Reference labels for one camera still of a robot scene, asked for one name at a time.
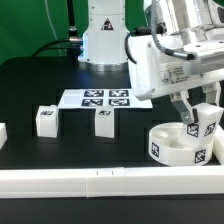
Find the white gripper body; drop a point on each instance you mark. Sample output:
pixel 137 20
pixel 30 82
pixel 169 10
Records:
pixel 155 74

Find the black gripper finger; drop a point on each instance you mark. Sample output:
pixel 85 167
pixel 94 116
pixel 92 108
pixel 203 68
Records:
pixel 180 102
pixel 212 92

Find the white round stool seat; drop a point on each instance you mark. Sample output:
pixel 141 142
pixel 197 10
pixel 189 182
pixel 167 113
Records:
pixel 166 147

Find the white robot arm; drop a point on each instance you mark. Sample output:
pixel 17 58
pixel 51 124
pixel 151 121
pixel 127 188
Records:
pixel 191 20

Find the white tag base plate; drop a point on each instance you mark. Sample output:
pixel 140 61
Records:
pixel 90 98

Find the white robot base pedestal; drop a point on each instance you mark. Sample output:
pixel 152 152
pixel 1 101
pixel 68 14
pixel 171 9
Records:
pixel 103 41

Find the white front fence rail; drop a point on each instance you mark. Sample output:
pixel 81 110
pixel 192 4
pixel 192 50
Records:
pixel 104 182

